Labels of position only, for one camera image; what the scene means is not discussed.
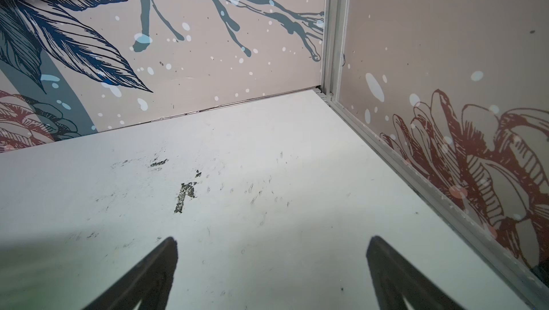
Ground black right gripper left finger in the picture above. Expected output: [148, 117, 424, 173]
[85, 237, 178, 310]

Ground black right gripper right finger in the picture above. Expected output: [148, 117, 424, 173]
[366, 236, 464, 310]

